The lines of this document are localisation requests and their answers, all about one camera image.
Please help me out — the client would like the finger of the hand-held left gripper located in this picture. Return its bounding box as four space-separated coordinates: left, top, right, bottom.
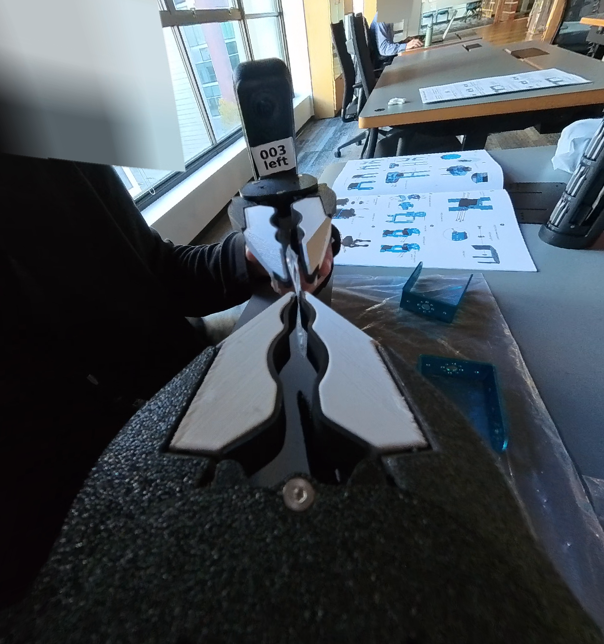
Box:
243 204 290 282
292 197 336 285

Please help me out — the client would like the person's clothed body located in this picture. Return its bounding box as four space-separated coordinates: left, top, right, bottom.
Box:
0 151 242 614

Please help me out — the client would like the black cylindrical bit holder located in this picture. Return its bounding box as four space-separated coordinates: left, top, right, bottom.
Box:
539 85 604 250

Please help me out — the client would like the white printed paper sheet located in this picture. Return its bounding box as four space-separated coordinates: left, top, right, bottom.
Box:
419 68 593 105

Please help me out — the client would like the blue metal U bracket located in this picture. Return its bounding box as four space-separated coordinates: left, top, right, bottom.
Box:
416 354 509 453
400 262 474 324

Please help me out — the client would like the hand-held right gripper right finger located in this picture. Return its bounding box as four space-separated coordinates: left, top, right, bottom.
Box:
301 294 429 453

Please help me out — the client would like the person's left hand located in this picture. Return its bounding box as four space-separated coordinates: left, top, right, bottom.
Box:
245 249 334 298

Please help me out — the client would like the black office chair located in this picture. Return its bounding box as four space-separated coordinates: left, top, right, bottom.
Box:
333 12 403 160
330 20 364 122

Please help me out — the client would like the white instruction manual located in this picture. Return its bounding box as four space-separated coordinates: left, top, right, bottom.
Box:
327 149 538 273

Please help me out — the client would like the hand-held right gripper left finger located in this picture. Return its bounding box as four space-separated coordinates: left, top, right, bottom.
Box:
170 293 300 456

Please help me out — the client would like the wood-edged table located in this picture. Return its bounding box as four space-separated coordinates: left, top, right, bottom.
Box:
358 39 604 158

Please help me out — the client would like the grey desk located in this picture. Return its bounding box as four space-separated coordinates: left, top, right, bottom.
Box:
231 145 604 644

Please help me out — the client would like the black-framed window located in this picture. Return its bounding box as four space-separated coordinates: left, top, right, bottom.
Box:
115 0 290 203

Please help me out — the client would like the person's left forearm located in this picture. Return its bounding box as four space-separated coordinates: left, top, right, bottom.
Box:
146 227 252 319

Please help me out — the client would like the crumpled white plastic bag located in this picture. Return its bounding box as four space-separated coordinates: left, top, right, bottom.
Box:
552 118 604 175

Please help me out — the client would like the small clear zip bag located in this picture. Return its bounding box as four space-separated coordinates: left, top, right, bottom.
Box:
284 252 311 359

